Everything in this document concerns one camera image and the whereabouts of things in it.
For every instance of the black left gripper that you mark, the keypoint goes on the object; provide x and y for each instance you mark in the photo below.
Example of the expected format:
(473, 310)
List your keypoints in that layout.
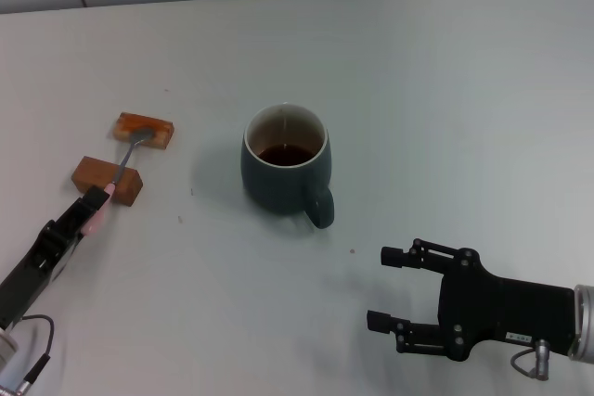
(42, 261)

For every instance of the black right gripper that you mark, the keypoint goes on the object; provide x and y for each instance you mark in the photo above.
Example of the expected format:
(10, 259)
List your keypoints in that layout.
(510, 308)

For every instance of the grey ceramic cup with coffee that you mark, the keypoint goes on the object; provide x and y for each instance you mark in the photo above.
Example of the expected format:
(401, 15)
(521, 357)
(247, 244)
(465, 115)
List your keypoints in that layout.
(278, 187)

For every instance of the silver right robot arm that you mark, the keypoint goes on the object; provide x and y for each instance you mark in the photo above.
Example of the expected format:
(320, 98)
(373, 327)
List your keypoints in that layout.
(584, 322)

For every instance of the dark brown wooden bridge block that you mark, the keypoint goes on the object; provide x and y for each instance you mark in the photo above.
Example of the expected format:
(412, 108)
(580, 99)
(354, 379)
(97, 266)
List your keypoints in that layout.
(93, 171)

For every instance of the light wooden block orange stain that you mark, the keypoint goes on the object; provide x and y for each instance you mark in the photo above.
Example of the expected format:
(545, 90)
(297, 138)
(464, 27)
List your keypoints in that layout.
(160, 134)

